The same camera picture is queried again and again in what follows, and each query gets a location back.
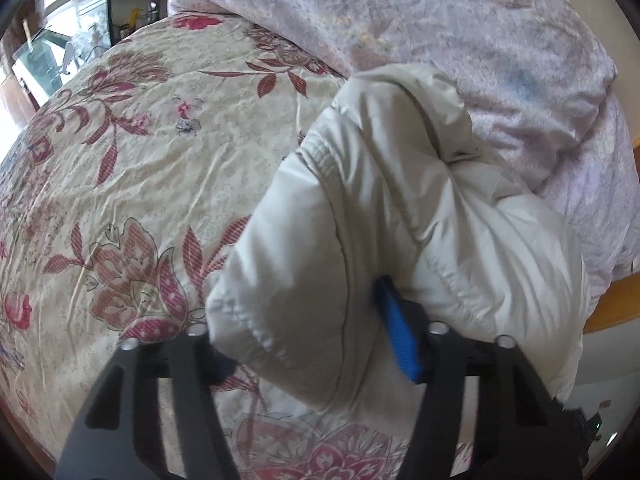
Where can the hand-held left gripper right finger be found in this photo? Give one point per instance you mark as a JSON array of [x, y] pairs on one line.
[[400, 330]]

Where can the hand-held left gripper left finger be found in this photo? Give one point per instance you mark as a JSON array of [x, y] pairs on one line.
[[195, 360]]

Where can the white puffer jacket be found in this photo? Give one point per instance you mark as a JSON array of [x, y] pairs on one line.
[[400, 210]]

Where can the floral bed sheet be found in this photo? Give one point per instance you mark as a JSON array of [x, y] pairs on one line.
[[150, 160]]

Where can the dark bottle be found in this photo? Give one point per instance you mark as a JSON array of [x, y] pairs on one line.
[[153, 9]]

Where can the window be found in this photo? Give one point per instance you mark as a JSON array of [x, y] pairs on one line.
[[65, 20]]

